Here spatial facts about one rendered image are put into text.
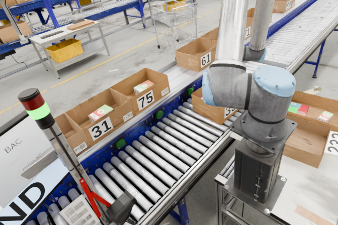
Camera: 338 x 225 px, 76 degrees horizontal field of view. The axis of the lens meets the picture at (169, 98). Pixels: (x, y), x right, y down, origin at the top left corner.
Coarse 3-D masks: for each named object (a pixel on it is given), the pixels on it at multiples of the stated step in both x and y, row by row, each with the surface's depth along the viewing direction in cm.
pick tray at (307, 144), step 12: (300, 120) 147; (300, 132) 148; (312, 132) 146; (324, 132) 140; (288, 144) 141; (300, 144) 139; (312, 144) 138; (324, 144) 138; (288, 156) 134; (300, 156) 128; (312, 156) 123
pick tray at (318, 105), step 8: (296, 96) 173; (304, 96) 168; (312, 96) 164; (320, 96) 160; (304, 104) 169; (312, 104) 167; (320, 104) 163; (328, 104) 160; (336, 104) 156; (288, 112) 153; (312, 112) 161; (320, 112) 160; (336, 112) 157; (312, 120) 144; (336, 120) 151; (336, 128) 137
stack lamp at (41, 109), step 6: (36, 96) 56; (24, 102) 55; (30, 102) 56; (36, 102) 56; (42, 102) 58; (30, 108) 56; (36, 108) 57; (42, 108) 58; (48, 108) 60; (30, 114) 58; (36, 114) 58; (42, 114) 58
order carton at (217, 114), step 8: (200, 88) 181; (192, 96) 176; (200, 96) 185; (192, 104) 181; (200, 104) 172; (200, 112) 178; (208, 112) 169; (216, 112) 161; (224, 112) 163; (232, 112) 171; (216, 120) 166; (224, 120) 167
